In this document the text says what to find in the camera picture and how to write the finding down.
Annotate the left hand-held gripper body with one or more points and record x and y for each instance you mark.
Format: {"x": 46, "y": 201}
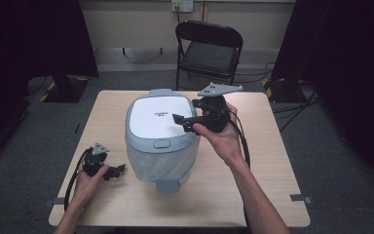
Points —
{"x": 94, "y": 159}

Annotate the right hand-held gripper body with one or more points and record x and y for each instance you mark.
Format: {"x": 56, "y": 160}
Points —
{"x": 215, "y": 112}

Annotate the person's left hand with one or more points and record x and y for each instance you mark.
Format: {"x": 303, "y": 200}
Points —
{"x": 86, "y": 187}

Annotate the black curtain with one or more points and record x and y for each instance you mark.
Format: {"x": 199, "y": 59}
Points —
{"x": 29, "y": 39}
{"x": 344, "y": 65}

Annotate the black stand base striped tape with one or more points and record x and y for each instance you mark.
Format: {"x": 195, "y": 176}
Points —
{"x": 282, "y": 91}
{"x": 65, "y": 89}

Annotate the white wall socket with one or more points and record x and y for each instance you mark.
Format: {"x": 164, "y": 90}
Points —
{"x": 182, "y": 5}

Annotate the black folding chair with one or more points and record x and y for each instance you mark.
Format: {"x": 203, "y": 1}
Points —
{"x": 209, "y": 53}

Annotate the grey tape strip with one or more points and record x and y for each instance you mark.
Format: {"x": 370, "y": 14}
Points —
{"x": 54, "y": 202}
{"x": 301, "y": 198}

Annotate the person's right hand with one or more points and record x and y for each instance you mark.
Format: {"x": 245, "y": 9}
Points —
{"x": 222, "y": 139}

